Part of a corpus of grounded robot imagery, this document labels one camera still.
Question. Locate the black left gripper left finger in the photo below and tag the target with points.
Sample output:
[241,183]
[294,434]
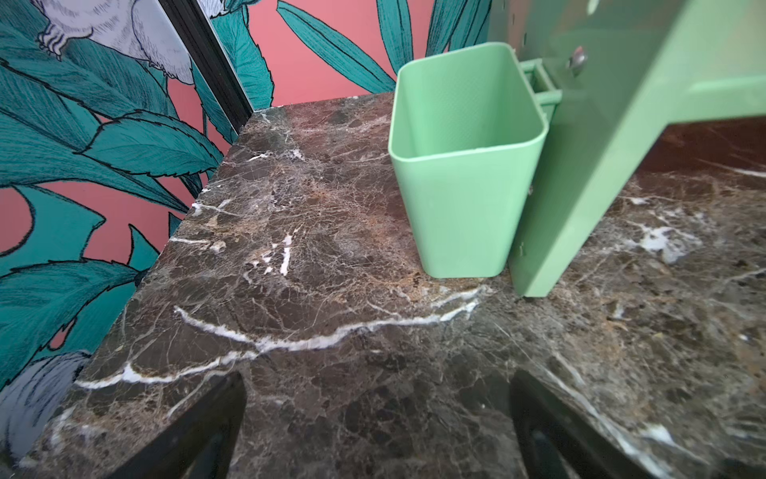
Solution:
[200,443]

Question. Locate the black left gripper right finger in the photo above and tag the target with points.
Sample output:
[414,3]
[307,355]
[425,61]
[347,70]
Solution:
[554,439]

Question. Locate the green two-tier shelf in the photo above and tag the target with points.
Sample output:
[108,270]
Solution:
[625,71]

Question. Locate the green plastic side bin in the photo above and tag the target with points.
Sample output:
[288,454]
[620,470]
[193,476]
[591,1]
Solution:
[467,131]

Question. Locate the black left corner post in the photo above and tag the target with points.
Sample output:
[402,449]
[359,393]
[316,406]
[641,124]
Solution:
[207,53]

